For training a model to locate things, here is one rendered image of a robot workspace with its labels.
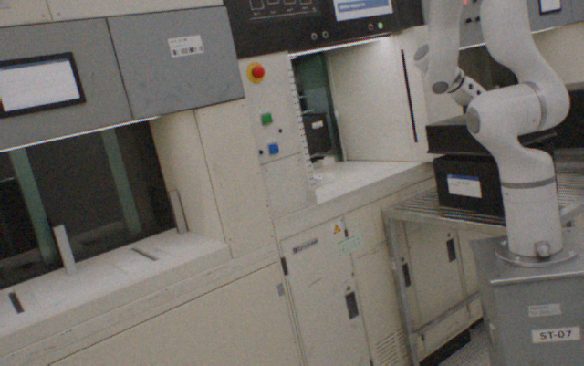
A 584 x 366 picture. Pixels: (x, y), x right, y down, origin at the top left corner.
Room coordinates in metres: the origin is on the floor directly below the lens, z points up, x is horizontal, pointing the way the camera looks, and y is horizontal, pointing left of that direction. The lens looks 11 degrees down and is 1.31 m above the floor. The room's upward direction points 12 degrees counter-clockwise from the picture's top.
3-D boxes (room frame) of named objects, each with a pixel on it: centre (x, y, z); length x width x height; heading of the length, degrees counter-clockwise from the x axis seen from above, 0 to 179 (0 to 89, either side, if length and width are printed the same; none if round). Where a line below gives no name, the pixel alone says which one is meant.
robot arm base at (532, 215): (1.19, -0.58, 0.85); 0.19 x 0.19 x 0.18
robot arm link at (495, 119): (1.19, -0.54, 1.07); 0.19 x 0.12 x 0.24; 97
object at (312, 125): (2.44, -0.10, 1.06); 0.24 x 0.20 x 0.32; 123
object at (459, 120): (1.67, -0.69, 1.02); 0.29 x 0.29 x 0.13; 25
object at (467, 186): (1.67, -0.69, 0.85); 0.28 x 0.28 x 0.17; 25
